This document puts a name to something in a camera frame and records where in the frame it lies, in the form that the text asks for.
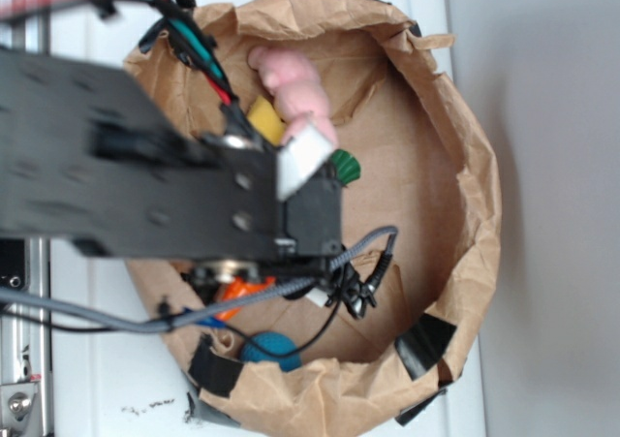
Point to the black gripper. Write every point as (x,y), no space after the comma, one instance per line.
(309,193)

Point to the orange toy carrot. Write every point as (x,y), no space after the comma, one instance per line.
(347,170)

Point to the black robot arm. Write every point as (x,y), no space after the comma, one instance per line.
(87,156)

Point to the yellow sponge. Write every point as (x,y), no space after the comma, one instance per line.
(265,119)

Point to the pink plush bunny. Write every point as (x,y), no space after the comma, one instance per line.
(294,83)

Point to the blue knitted ball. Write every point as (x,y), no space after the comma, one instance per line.
(271,346)

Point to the brown paper bag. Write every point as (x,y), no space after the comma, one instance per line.
(426,167)

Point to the black metal bracket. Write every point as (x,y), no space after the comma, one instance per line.
(13,265)

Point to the aluminium frame rail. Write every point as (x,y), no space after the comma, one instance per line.
(26,376)

